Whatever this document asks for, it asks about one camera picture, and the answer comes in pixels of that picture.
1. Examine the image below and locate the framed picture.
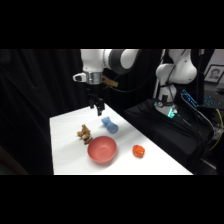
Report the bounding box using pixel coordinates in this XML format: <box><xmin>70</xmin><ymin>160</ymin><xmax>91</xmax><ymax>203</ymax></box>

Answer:
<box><xmin>203</xmin><ymin>64</ymin><xmax>224</xmax><ymax>84</ymax></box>

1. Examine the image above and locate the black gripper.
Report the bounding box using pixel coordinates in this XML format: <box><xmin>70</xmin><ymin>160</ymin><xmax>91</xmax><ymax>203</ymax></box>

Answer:
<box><xmin>85</xmin><ymin>82</ymin><xmax>106</xmax><ymax>117</ymax></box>

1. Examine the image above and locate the yellow cable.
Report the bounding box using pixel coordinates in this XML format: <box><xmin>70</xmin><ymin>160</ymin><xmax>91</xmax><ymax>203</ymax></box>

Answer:
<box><xmin>209</xmin><ymin>108</ymin><xmax>224</xmax><ymax>152</ymax></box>

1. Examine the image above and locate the black curtain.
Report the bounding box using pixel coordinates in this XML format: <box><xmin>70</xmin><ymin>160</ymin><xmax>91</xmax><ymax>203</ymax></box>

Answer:
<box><xmin>0</xmin><ymin>49</ymin><xmax>165</xmax><ymax>176</ymax></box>

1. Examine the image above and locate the blue lit keyboard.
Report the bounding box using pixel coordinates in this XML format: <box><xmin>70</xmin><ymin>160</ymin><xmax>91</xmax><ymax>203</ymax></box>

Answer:
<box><xmin>180</xmin><ymin>88</ymin><xmax>222</xmax><ymax>110</ymax></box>

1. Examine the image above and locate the tiger plush toy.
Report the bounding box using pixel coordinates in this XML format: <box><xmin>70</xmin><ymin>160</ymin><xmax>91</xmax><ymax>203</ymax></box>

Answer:
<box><xmin>76</xmin><ymin>124</ymin><xmax>94</xmax><ymax>146</ymax></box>

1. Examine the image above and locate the pink bowl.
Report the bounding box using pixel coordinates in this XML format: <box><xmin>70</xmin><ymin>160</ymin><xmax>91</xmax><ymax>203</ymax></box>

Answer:
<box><xmin>87</xmin><ymin>135</ymin><xmax>118</xmax><ymax>165</ymax></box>

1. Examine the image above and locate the blue plush toy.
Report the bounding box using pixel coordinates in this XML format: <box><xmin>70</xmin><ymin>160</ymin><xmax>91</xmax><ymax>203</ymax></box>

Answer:
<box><xmin>101</xmin><ymin>116</ymin><xmax>120</xmax><ymax>135</ymax></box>

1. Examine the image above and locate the small green light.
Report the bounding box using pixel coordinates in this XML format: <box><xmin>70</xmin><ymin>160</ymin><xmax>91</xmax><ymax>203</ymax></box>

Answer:
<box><xmin>166</xmin><ymin>106</ymin><xmax>178</xmax><ymax>120</ymax></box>

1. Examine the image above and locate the red bumpy ball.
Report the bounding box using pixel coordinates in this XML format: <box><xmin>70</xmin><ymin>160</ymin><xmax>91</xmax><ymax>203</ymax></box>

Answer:
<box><xmin>132</xmin><ymin>144</ymin><xmax>146</xmax><ymax>159</ymax></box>

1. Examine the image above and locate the black robot stand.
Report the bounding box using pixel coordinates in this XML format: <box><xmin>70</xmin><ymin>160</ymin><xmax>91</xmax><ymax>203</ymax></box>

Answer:
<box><xmin>123</xmin><ymin>98</ymin><xmax>224</xmax><ymax>176</ymax></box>

